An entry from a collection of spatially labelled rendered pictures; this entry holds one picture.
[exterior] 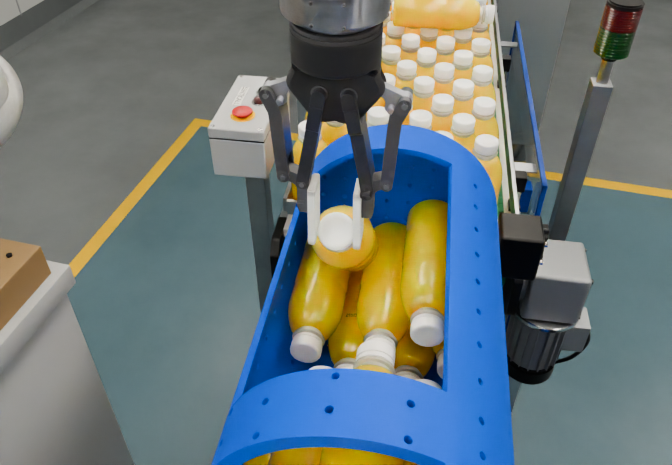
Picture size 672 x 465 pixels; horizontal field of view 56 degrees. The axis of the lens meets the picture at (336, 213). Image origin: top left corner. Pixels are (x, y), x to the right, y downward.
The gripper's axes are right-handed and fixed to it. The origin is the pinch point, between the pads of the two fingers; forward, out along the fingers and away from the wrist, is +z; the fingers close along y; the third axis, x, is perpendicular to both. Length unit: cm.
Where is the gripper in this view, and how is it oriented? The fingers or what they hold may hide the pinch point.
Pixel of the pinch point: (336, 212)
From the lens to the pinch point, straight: 62.8
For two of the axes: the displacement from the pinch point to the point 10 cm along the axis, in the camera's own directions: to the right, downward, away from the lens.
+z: 0.0, 7.7, 6.4
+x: 1.6, -6.3, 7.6
